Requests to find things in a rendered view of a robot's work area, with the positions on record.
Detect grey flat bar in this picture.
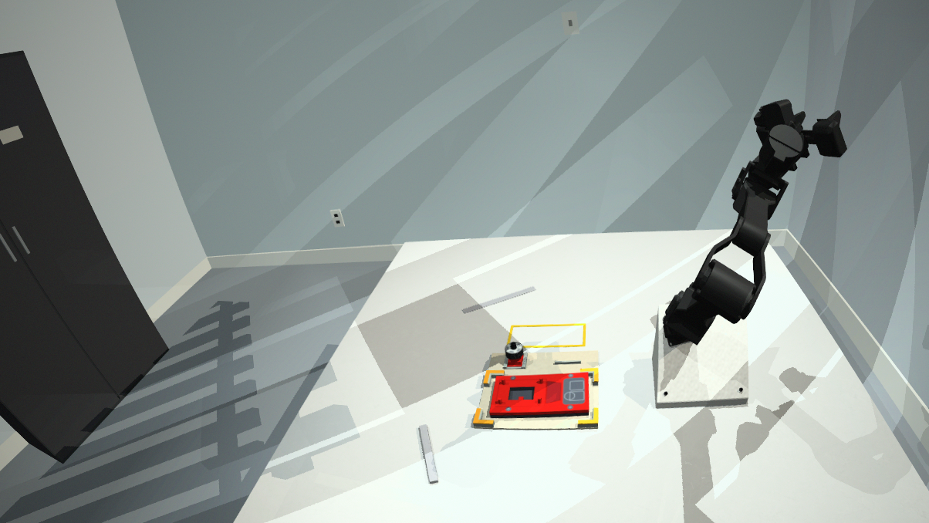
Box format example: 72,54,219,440
419,424,439,484

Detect red flat rectangular plate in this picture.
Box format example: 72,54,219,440
489,373,589,419

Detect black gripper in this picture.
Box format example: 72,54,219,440
756,110,847,171

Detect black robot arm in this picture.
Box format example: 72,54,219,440
663,99,803,346

